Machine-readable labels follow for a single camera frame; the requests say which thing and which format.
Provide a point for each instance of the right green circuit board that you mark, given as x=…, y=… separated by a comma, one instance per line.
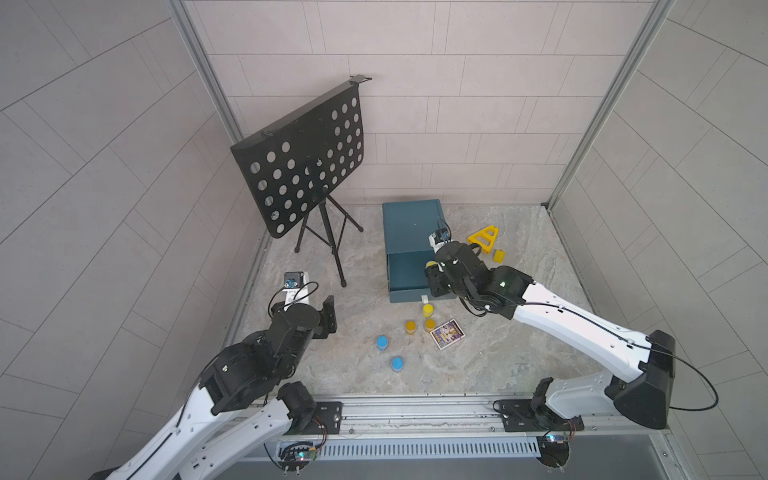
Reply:
x=554, y=453

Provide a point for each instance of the aluminium mounting rail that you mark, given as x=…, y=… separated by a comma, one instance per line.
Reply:
x=364, y=417

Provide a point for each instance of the left green circuit board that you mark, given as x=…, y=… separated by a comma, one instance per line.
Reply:
x=297, y=456

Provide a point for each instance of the yellow triangular plastic frame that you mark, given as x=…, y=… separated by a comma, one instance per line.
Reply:
x=485, y=238

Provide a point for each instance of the teal three-drawer cabinet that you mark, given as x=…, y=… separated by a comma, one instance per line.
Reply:
x=407, y=227

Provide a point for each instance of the black perforated music stand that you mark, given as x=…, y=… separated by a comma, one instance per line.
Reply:
x=292, y=166

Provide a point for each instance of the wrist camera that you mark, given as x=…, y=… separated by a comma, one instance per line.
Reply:
x=439, y=238
x=294, y=285

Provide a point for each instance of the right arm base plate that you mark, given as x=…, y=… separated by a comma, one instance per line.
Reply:
x=518, y=415

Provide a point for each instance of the colourful picture card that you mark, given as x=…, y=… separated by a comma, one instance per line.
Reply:
x=447, y=334

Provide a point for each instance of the blue paint can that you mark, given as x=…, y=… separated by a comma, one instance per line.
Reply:
x=382, y=342
x=397, y=364

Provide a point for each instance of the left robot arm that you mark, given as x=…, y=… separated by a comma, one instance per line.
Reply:
x=243, y=399

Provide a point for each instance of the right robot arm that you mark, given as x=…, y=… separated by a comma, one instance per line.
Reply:
x=639, y=369

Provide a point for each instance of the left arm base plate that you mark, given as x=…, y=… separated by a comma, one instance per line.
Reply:
x=326, y=417

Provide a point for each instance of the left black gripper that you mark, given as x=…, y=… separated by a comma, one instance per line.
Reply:
x=326, y=320

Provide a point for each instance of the green circuit board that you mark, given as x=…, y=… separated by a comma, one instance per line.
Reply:
x=297, y=456
x=554, y=453

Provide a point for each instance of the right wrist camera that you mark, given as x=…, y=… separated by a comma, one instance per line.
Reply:
x=439, y=238

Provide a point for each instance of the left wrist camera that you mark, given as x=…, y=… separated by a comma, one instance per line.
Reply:
x=294, y=285

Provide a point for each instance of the small yellow block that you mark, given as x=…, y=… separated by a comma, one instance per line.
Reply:
x=498, y=256

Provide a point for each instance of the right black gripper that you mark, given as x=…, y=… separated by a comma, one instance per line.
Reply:
x=432, y=274

